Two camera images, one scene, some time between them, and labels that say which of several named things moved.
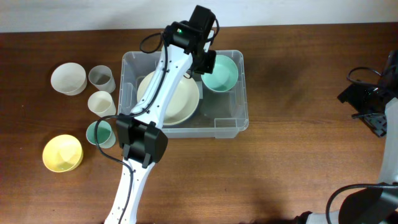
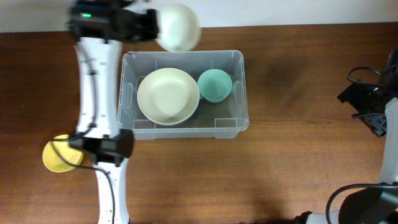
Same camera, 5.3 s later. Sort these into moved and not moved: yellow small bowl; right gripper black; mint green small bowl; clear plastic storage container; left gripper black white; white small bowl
Moved: left gripper black white; mint green small bowl; white small bowl
Not moved: clear plastic storage container; right gripper black; yellow small bowl
